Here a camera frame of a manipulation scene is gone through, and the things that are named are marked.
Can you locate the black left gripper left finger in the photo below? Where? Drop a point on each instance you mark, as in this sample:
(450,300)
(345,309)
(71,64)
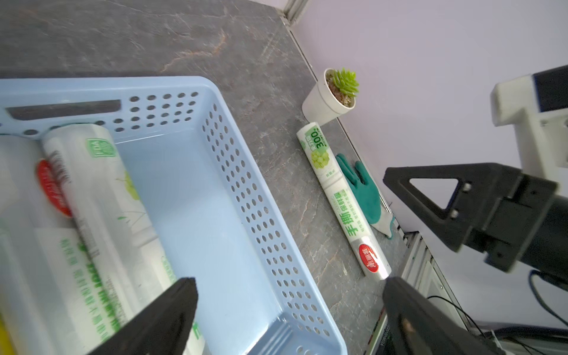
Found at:
(163,327)

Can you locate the white wrap roll red label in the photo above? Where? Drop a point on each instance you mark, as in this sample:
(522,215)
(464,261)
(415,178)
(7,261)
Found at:
(52,298)

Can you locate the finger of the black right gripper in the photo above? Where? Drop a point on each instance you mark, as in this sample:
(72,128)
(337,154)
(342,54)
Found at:
(454,201)

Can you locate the small succulent in white pot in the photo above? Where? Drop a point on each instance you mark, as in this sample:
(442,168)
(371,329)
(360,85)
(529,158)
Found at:
(322,105)

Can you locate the white green wrap roll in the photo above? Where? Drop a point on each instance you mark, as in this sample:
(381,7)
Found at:
(113,223)
(352,221)

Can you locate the light blue plastic basket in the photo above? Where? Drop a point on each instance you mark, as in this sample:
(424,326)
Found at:
(206,197)

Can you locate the green rubber glove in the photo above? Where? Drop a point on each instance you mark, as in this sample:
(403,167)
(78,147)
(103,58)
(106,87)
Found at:
(368,196)

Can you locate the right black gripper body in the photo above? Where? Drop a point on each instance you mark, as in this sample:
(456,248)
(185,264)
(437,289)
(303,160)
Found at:
(513,217)

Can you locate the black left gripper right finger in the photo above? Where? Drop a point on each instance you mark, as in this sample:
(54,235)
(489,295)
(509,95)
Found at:
(419,327)

